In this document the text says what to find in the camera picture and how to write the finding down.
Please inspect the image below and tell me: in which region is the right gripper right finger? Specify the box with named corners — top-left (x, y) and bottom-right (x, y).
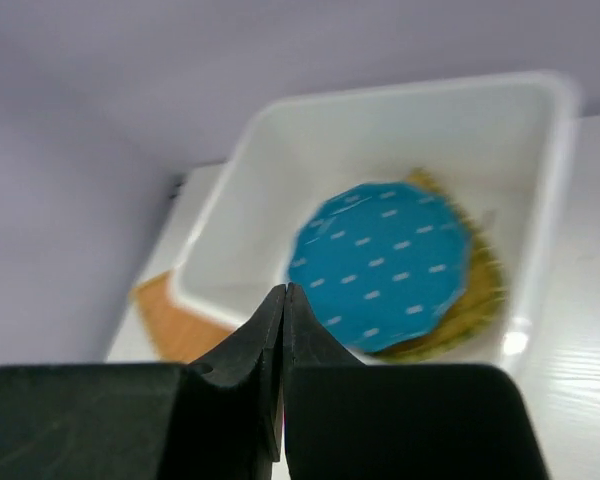
top-left (283, 283), bottom-right (362, 479)

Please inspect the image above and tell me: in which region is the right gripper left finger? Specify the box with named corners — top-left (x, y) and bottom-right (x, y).
top-left (174, 285), bottom-right (286, 479)

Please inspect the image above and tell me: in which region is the blue polka dot plate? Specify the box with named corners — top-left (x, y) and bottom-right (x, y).
top-left (287, 182), bottom-right (472, 354)

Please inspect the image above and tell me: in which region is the green-trimmed square bamboo tray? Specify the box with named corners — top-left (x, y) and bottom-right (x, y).
top-left (373, 168), bottom-right (508, 363)

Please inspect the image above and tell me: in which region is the white plastic bin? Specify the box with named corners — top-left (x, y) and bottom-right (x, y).
top-left (170, 72), bottom-right (580, 374)

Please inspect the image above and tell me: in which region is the orange teardrop woven tray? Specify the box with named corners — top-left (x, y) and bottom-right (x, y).
top-left (130, 271), bottom-right (236, 363)

